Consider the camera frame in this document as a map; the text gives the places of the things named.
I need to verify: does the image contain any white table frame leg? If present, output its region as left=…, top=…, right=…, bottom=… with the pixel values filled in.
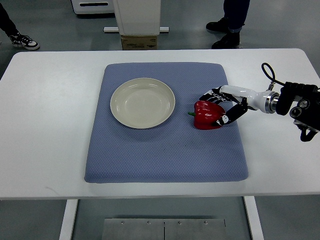
left=243, top=196, right=265, bottom=240
left=59, top=199, right=78, bottom=240

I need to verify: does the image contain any red bell pepper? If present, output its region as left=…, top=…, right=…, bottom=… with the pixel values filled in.
left=187, top=100, right=226, bottom=130

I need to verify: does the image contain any white cabinet with slot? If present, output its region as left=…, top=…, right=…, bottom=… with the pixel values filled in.
left=71, top=0, right=114, bottom=15

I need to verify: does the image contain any blue quilted mat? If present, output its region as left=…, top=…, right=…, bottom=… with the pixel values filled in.
left=84, top=62, right=249, bottom=183

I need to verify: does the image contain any brown cardboard box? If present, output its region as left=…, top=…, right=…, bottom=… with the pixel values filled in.
left=121, top=35, right=158, bottom=51

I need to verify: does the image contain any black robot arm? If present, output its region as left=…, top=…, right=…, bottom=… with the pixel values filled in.
left=261, top=62, right=320, bottom=142

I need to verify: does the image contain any person in black left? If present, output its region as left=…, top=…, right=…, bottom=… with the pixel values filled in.
left=0, top=4, right=40, bottom=51

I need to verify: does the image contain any white machine column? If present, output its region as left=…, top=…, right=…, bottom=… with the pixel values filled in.
left=103, top=0, right=170, bottom=36

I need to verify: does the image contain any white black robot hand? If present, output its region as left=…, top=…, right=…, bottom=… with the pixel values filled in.
left=199, top=85, right=280, bottom=127

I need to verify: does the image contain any white table frame leg right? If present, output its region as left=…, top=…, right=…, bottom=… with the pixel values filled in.
left=243, top=196, right=265, bottom=240

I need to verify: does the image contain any person in jeans black boots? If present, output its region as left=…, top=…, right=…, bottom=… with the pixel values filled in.
left=205, top=0, right=250, bottom=50

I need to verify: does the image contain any cream round plate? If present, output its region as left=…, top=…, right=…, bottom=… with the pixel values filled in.
left=110, top=77, right=176, bottom=129

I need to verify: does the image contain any white table frame leg left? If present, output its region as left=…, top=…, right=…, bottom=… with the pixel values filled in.
left=59, top=199, right=78, bottom=240

